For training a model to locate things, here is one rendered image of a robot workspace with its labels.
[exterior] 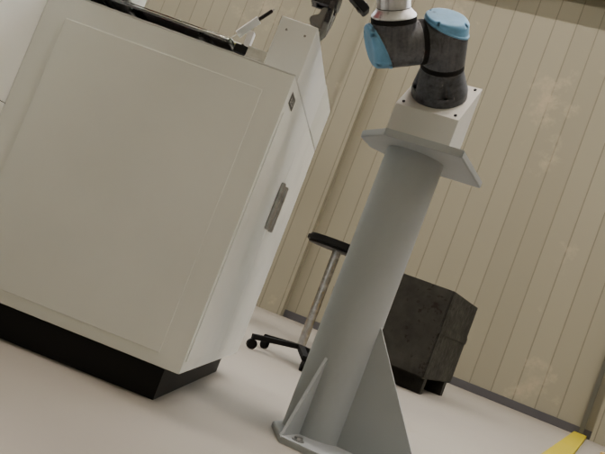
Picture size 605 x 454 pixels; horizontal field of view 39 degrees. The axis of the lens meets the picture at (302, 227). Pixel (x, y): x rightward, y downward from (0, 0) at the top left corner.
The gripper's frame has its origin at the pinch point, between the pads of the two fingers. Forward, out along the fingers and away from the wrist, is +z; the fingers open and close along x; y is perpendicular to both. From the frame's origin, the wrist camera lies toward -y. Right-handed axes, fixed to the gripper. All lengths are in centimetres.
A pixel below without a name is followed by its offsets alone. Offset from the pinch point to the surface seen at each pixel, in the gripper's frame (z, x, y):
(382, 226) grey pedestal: 47, 19, -36
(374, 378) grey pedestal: 84, 15, -48
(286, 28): 12.4, 40.2, 2.1
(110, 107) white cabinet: 46, 47, 33
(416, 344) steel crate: 77, -307, -73
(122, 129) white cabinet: 50, 47, 28
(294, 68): 21.0, 40.0, -3.3
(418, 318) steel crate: 62, -308, -69
